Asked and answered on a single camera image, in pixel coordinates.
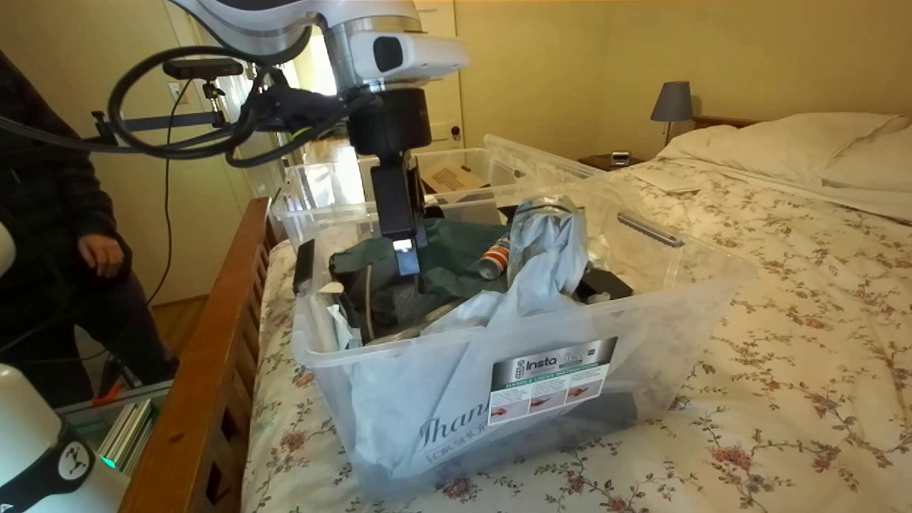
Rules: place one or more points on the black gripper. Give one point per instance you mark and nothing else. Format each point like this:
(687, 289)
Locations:
(389, 126)

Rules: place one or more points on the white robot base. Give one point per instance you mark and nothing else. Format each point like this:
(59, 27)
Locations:
(43, 462)

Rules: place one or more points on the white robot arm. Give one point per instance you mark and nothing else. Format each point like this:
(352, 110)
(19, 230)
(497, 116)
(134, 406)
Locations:
(382, 61)

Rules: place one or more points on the brown cardboard box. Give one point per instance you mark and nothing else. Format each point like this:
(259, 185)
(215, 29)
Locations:
(452, 181)

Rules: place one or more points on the far clear plastic container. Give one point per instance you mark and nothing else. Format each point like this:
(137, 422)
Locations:
(334, 184)

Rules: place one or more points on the dark green cloth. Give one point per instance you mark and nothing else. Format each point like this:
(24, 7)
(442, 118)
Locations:
(449, 275)

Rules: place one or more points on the small orange-capped bottle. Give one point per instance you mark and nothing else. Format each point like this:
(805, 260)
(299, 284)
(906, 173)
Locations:
(495, 260)

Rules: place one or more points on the large clear plastic bin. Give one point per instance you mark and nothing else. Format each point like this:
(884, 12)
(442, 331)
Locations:
(646, 308)

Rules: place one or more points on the grey plastic bag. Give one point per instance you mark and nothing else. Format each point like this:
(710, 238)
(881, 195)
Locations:
(492, 366)

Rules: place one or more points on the wooden nightstand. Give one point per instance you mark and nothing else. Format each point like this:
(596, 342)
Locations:
(614, 160)

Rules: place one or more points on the white panel door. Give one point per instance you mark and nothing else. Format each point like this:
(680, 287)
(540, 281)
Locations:
(442, 94)

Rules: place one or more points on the grey remote on bed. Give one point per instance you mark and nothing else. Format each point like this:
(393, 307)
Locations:
(651, 230)

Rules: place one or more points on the wooden bed footboard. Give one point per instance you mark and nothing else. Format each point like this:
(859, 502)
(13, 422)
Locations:
(201, 441)

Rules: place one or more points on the grey bedside lamp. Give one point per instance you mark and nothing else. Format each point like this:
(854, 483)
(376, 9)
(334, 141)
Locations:
(674, 106)

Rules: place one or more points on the person in dark clothes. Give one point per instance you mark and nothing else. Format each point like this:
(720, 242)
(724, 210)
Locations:
(73, 270)

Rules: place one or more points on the floral bed cover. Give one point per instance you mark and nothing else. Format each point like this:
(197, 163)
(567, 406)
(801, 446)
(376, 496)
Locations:
(800, 403)

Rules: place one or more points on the white pillow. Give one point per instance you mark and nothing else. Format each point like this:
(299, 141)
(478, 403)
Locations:
(862, 160)

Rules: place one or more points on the black camera on mount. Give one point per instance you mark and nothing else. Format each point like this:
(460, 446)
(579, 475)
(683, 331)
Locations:
(187, 69)

